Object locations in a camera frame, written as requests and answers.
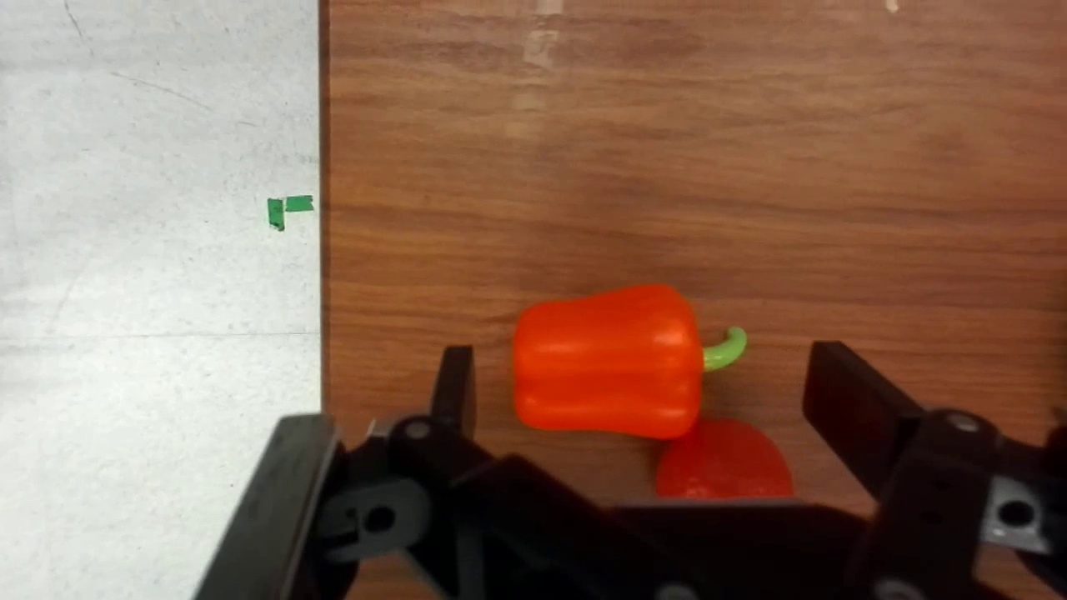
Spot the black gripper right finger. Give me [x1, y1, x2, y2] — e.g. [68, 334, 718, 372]
[805, 339, 924, 496]

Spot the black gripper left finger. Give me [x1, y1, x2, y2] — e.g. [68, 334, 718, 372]
[431, 346, 477, 436]

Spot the orange bell pepper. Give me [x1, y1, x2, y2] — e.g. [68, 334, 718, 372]
[509, 283, 750, 440]

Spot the red tomato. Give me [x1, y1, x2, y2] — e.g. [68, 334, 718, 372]
[654, 422, 795, 499]

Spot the wooden table top board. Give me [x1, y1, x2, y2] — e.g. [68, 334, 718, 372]
[323, 0, 1067, 512]

